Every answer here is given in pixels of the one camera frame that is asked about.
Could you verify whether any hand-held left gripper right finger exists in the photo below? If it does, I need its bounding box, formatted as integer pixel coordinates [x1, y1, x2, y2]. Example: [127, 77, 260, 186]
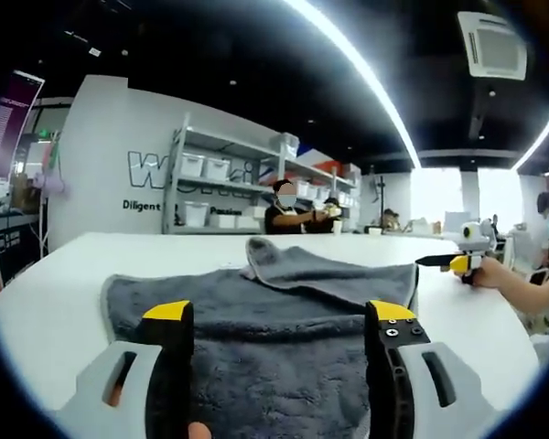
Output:
[364, 299, 500, 439]

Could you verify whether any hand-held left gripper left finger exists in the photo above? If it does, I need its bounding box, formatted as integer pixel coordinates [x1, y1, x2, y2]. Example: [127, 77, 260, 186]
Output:
[52, 299, 196, 439]

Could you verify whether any grey towel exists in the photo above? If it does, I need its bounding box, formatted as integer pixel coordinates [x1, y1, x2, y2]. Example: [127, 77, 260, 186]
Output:
[100, 236, 421, 439]

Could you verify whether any person's right hand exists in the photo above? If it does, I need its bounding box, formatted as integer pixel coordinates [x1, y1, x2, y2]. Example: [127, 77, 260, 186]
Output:
[473, 259, 504, 289]

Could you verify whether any black tripod stand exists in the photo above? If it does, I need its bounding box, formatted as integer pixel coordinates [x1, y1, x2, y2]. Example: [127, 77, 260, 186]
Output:
[372, 176, 390, 230]

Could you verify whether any ceiling light strip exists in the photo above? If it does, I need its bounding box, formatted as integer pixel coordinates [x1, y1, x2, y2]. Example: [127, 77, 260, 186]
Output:
[514, 103, 549, 170]
[281, 0, 421, 168]

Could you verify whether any white table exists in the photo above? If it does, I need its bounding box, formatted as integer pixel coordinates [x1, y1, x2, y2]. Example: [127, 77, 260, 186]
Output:
[0, 230, 541, 439]

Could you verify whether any ceiling air conditioner unit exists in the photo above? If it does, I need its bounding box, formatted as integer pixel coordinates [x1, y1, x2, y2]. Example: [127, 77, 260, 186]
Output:
[457, 11, 528, 81]

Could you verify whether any black cabinet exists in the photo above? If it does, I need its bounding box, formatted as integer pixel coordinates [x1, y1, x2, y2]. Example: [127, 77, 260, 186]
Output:
[0, 219, 49, 294]

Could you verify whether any grey metal shelving rack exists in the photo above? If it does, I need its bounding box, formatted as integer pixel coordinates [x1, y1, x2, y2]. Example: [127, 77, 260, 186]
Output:
[162, 112, 362, 235]

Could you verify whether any group of white storage boxes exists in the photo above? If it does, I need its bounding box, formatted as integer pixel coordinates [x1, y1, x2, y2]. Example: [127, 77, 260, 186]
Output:
[180, 132, 361, 230]

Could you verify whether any purple rolled mat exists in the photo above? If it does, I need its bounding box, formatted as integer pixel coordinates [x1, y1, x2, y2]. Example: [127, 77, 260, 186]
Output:
[34, 173, 70, 197]

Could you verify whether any computer monitor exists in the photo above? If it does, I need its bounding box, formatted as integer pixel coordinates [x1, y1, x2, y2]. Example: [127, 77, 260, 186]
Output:
[0, 69, 46, 179]

